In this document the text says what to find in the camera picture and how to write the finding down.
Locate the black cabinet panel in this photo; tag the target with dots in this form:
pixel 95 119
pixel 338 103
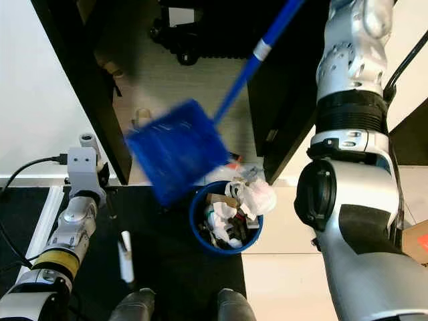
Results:
pixel 287 100
pixel 80 67

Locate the blue trash bucket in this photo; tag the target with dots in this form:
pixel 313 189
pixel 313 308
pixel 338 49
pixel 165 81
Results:
pixel 197 231

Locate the brown cardboard scrap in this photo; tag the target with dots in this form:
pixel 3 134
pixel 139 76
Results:
pixel 217 200

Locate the black floor mat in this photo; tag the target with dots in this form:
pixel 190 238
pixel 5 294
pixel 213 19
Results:
pixel 174 267

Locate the black board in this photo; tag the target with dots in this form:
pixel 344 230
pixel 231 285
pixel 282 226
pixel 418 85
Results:
pixel 411 134

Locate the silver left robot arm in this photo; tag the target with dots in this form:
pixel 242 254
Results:
pixel 73 234

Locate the white floor strip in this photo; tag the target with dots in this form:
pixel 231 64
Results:
pixel 48 214

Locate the brown cardboard piece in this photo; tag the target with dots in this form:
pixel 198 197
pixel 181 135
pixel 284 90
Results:
pixel 416 241

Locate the small brown object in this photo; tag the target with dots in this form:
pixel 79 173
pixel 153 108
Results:
pixel 112 73

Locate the broom with white grip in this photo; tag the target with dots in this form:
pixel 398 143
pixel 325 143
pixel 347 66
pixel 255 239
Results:
pixel 125 257

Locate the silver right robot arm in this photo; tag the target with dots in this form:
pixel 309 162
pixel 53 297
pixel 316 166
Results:
pixel 354 200

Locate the grey robot right leg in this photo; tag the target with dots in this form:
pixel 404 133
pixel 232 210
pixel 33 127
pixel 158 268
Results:
pixel 235 307

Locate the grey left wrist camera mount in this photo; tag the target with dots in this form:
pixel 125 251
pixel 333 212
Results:
pixel 83 167

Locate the small beige object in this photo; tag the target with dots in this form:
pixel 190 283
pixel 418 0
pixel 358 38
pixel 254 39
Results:
pixel 142 117

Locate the white crumpled plastic bag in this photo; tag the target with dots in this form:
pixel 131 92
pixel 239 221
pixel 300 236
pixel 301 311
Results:
pixel 254 197

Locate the black wheeled base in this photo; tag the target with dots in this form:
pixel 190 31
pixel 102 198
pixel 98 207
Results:
pixel 194 27

